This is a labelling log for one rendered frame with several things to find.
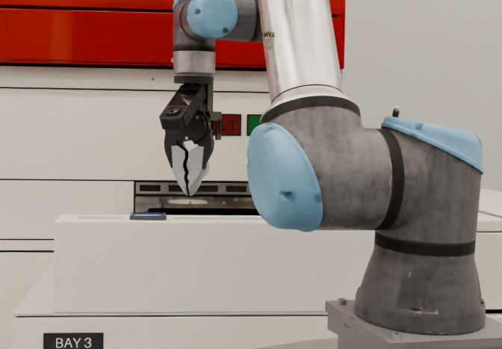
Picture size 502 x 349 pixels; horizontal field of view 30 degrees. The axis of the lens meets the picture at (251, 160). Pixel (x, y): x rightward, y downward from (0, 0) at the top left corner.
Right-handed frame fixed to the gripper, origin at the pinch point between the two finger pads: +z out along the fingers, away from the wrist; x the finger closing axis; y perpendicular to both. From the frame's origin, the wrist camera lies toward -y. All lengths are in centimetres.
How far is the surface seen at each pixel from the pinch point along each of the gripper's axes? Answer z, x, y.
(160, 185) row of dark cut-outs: 2.4, 20.1, 33.2
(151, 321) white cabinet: 18.6, -4.1, -24.0
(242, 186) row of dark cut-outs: 2.5, 4.0, 41.0
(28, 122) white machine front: -11, 46, 22
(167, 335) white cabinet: 20.8, -6.4, -22.9
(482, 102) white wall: -20, -32, 220
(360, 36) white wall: -44, 12, 200
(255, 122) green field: -11.7, 1.3, 41.6
